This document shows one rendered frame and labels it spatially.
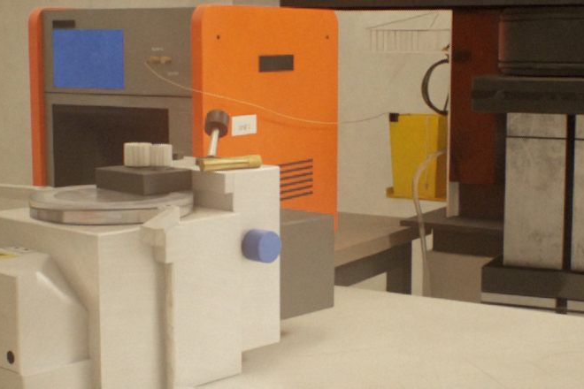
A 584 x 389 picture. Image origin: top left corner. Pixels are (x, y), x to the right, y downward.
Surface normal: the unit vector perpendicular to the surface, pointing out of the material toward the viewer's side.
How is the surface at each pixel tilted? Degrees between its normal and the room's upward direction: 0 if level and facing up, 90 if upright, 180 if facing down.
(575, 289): 90
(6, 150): 90
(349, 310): 0
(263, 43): 90
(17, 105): 90
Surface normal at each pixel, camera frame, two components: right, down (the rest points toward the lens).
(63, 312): 0.73, 0.09
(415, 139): -0.55, 0.16
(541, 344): 0.00, -0.99
